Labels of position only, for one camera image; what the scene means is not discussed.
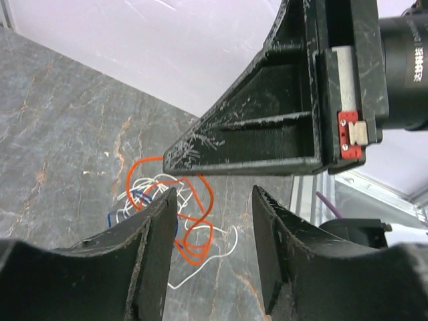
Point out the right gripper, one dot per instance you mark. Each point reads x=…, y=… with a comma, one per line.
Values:
x=313, y=99

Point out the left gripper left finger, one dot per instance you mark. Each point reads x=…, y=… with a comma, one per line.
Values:
x=119, y=274

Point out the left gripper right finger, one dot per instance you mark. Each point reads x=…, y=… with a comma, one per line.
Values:
x=308, y=273

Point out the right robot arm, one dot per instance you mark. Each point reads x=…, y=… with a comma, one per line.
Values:
x=404, y=44

